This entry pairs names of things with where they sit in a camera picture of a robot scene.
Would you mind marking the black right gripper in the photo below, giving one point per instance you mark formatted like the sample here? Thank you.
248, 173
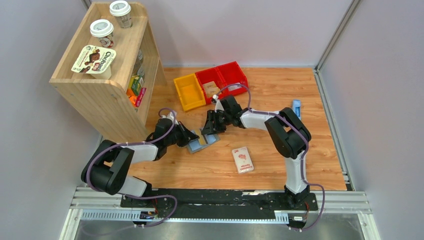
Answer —
210, 128

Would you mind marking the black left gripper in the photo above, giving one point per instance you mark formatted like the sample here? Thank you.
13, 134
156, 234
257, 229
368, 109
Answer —
186, 134

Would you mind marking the grey leather card holder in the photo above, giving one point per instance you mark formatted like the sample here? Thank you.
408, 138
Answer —
194, 146

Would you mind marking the gold credit card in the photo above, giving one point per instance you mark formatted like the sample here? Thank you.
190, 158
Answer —
203, 141

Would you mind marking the grey credit card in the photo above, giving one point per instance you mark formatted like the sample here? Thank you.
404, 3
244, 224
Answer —
234, 87

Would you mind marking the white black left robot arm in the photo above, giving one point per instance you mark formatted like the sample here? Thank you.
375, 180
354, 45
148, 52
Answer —
107, 170

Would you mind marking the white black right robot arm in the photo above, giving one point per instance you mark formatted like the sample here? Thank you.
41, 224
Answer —
289, 135

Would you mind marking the yellow plastic bin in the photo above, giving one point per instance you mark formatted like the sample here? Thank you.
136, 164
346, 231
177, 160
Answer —
189, 92

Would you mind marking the red plastic bin middle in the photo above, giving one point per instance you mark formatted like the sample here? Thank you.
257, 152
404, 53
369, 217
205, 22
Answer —
208, 75

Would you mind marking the red plastic bin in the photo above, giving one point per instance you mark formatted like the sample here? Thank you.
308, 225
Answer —
208, 75
232, 74

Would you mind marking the white sponge packet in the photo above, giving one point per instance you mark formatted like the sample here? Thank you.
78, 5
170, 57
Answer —
242, 160

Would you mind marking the red plastic bin right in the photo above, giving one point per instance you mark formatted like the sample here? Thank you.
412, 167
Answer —
232, 74

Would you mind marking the pink box on shelf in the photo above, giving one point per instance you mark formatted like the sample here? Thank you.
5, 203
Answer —
139, 98

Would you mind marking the orange box on shelf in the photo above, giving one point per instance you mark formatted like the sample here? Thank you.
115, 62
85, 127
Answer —
132, 97

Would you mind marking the green box on shelf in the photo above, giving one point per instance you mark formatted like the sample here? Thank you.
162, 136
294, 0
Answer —
135, 85

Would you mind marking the clear jar on shelf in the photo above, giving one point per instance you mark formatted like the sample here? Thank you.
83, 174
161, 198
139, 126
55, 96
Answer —
138, 68

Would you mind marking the blue toothbrush package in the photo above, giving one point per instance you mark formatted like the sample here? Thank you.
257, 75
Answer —
296, 107

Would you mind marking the wooden shelf unit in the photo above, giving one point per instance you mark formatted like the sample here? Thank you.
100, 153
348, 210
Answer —
104, 102

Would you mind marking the Chobani yogurt cup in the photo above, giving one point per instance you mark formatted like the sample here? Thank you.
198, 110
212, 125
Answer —
95, 61

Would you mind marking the white lidded cup front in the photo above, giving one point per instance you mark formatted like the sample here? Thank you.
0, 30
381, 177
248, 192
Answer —
103, 30

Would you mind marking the white lidded cup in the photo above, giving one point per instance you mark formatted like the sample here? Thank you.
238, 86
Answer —
121, 10
103, 30

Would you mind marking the white lidded cup back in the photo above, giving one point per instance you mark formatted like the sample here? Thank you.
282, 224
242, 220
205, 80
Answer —
121, 10

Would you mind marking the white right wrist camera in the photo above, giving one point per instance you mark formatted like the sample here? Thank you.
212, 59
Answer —
217, 103

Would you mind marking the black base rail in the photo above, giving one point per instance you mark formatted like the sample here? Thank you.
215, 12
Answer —
219, 203

